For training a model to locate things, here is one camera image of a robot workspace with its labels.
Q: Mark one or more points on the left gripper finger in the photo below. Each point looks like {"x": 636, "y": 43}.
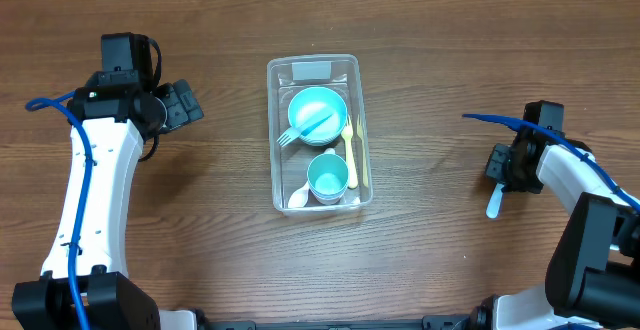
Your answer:
{"x": 176, "y": 114}
{"x": 190, "y": 109}

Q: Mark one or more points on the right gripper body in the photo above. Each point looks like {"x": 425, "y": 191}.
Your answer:
{"x": 521, "y": 178}

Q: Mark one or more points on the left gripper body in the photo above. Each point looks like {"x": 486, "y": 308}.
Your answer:
{"x": 159, "y": 92}

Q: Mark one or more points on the white fork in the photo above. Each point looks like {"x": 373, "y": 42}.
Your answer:
{"x": 293, "y": 133}
{"x": 495, "y": 202}

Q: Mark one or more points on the light blue bowl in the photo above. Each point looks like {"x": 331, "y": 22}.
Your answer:
{"x": 316, "y": 99}

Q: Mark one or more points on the white plastic spoon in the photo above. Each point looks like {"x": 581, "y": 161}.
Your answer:
{"x": 300, "y": 197}

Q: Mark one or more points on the green plastic cup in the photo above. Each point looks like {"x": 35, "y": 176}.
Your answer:
{"x": 335, "y": 163}

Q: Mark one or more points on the yellow plastic fork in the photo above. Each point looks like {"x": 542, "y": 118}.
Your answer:
{"x": 347, "y": 135}

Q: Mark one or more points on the blue plastic cup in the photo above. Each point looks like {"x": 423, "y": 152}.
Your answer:
{"x": 329, "y": 200}

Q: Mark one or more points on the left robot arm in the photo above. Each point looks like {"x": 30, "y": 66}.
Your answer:
{"x": 84, "y": 281}

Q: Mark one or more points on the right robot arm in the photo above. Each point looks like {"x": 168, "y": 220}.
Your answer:
{"x": 592, "y": 280}

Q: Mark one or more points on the clear plastic container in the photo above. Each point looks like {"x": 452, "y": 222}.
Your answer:
{"x": 285, "y": 78}

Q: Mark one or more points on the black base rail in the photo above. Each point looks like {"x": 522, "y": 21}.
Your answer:
{"x": 430, "y": 322}

